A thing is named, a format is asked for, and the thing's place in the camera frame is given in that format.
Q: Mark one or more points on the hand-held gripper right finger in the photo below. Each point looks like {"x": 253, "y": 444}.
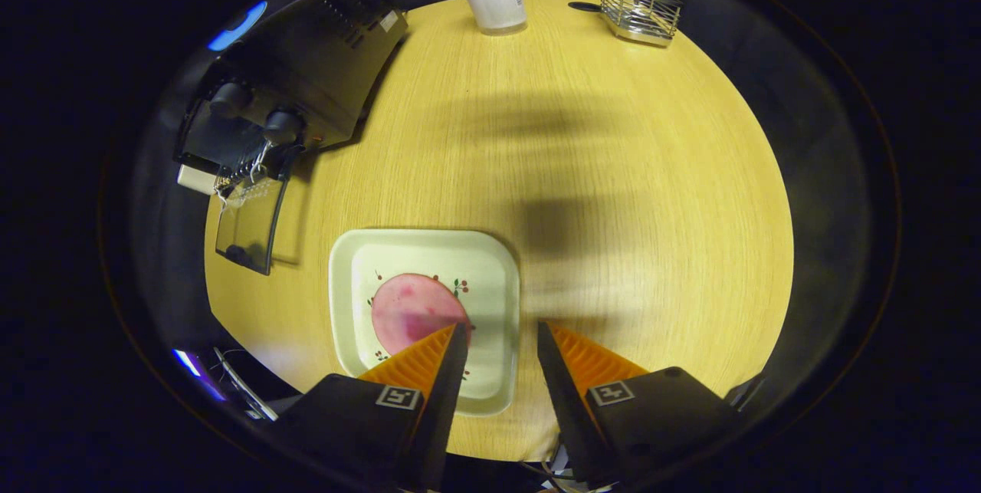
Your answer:
{"x": 563, "y": 401}

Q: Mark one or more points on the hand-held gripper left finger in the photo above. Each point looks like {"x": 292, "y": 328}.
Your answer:
{"x": 444, "y": 401}

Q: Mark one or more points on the pink round food slice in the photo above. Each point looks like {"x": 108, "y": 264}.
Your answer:
{"x": 410, "y": 309}

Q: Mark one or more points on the cream square tray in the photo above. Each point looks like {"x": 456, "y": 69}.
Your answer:
{"x": 490, "y": 309}

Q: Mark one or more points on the black toaster oven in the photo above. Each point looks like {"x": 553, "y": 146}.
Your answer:
{"x": 322, "y": 64}

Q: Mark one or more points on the small black disc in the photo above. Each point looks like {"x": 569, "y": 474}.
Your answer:
{"x": 584, "y": 7}

